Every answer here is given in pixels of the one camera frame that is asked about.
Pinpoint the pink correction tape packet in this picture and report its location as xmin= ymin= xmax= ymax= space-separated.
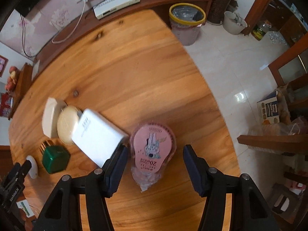
xmin=129 ymin=123 xmax=177 ymax=193

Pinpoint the white paper sheet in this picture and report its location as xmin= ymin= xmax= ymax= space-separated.
xmin=32 ymin=59 xmax=40 ymax=77

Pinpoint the black cable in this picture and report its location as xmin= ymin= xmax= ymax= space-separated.
xmin=20 ymin=14 xmax=39 ymax=58

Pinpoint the wooden door frame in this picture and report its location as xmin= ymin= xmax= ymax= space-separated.
xmin=243 ymin=0 xmax=277 ymax=36

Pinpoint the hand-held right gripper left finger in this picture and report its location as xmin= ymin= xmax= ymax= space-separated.
xmin=34 ymin=146 xmax=129 ymax=231

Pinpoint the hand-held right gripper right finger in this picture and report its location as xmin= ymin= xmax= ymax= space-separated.
xmin=182 ymin=144 xmax=281 ymax=231

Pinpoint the white cardboard box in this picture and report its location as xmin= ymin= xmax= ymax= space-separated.
xmin=71 ymin=109 xmax=129 ymax=167

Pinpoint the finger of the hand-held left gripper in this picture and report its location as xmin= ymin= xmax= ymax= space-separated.
xmin=10 ymin=161 xmax=32 ymax=182

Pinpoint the clear plastic bag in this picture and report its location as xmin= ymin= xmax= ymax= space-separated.
xmin=248 ymin=117 xmax=304 ymax=137

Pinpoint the round gold compact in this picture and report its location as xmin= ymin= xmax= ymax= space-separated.
xmin=56 ymin=105 xmax=83 ymax=146

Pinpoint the wooden side cabinet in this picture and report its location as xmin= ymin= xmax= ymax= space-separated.
xmin=7 ymin=63 xmax=33 ymax=121

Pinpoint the printed cardboard box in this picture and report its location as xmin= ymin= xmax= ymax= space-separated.
xmin=256 ymin=90 xmax=287 ymax=126

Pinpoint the white green card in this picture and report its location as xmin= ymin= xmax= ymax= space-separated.
xmin=16 ymin=200 xmax=33 ymax=218

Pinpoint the white cable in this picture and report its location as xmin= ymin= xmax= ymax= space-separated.
xmin=52 ymin=1 xmax=87 ymax=44

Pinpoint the white bucket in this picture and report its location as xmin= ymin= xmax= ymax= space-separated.
xmin=223 ymin=11 xmax=248 ymax=36

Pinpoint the wooden chair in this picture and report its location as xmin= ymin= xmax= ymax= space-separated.
xmin=268 ymin=37 xmax=308 ymax=109

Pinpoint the green small box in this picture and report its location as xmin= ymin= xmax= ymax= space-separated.
xmin=39 ymin=141 xmax=71 ymax=174

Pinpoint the tall dark red-lidded container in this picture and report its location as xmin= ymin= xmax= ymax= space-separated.
xmin=207 ymin=0 xmax=239 ymax=25

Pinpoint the white set-top box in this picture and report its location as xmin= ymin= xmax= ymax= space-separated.
xmin=93 ymin=0 xmax=141 ymax=20

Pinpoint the red gift box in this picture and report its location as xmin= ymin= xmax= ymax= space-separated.
xmin=0 ymin=93 xmax=12 ymax=118

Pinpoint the beige small box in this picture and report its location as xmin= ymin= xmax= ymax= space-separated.
xmin=42 ymin=97 xmax=66 ymax=139

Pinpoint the white earbuds case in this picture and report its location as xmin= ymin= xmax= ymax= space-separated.
xmin=25 ymin=156 xmax=39 ymax=179

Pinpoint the yellow-rimmed trash bin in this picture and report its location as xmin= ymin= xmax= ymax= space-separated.
xmin=169 ymin=3 xmax=206 ymax=46

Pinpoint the cooking oil bottle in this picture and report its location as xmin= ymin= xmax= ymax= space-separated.
xmin=251 ymin=21 xmax=272 ymax=41

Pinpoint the dark plastic stool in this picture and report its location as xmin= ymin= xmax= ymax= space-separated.
xmin=272 ymin=183 xmax=299 ymax=214

